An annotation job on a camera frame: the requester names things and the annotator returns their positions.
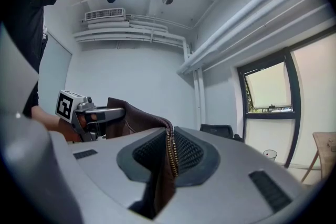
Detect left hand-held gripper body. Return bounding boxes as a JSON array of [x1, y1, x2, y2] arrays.
[[55, 89, 108, 143]]

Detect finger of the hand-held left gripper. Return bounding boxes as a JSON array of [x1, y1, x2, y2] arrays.
[[90, 106, 127, 121]]

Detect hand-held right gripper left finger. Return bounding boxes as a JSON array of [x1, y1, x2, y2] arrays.
[[49, 127, 169, 224]]

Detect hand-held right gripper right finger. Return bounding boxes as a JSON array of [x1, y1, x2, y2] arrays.
[[154, 126, 316, 224]]

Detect brown zippered clothing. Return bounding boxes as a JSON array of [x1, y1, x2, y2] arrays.
[[104, 97, 180, 220]]

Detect wooden chair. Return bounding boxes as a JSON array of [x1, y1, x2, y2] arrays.
[[300, 131, 336, 184]]

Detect person's left forearm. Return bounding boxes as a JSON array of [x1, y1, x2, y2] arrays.
[[30, 105, 62, 132]]

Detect black office chair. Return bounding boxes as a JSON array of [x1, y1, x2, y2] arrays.
[[199, 123, 244, 143]]

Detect person's left hand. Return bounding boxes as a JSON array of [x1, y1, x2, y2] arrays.
[[59, 114, 88, 143]]

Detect pale door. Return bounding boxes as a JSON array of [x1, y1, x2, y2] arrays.
[[38, 32, 73, 116]]

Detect white ceiling pipes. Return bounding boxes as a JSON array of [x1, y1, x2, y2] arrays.
[[72, 14, 191, 61]]

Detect white vertical pipes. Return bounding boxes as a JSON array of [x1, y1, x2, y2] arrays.
[[192, 67, 207, 132]]

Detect person's black shirt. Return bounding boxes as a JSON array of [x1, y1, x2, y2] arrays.
[[0, 0, 57, 119]]

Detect white air conditioner vent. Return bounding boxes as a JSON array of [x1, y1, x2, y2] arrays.
[[83, 7, 127, 22]]

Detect black framed window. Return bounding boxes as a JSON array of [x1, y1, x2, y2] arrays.
[[235, 30, 336, 174]]

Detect large white wall ducts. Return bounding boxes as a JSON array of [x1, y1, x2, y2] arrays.
[[177, 0, 330, 76]]

